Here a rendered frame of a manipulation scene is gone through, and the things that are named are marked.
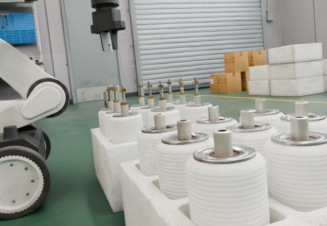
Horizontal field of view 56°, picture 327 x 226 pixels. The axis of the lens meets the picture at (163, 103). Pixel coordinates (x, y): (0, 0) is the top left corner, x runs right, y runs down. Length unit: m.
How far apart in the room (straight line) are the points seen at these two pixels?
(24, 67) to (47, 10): 5.00
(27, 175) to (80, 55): 5.14
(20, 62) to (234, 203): 0.95
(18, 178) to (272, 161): 0.73
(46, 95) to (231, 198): 0.86
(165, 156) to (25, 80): 0.79
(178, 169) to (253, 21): 7.11
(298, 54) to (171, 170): 3.10
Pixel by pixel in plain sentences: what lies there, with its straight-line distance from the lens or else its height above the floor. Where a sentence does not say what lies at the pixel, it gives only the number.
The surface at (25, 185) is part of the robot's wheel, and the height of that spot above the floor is 0.08.
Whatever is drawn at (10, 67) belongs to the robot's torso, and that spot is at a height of 0.43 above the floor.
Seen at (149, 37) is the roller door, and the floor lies 1.14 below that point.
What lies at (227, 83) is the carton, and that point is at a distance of 4.64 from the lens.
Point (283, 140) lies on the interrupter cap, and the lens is 0.43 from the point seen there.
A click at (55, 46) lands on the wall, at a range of 6.02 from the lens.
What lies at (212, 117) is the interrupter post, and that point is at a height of 0.26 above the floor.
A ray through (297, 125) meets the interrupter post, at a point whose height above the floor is 0.27.
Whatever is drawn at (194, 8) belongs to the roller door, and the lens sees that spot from 6.80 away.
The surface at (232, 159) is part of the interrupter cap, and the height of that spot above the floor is 0.25.
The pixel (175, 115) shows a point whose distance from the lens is 0.90.
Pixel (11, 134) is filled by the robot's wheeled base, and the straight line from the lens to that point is 1.03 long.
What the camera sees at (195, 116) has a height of 0.22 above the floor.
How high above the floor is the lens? 0.35
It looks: 5 degrees down
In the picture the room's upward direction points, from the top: 6 degrees counter-clockwise
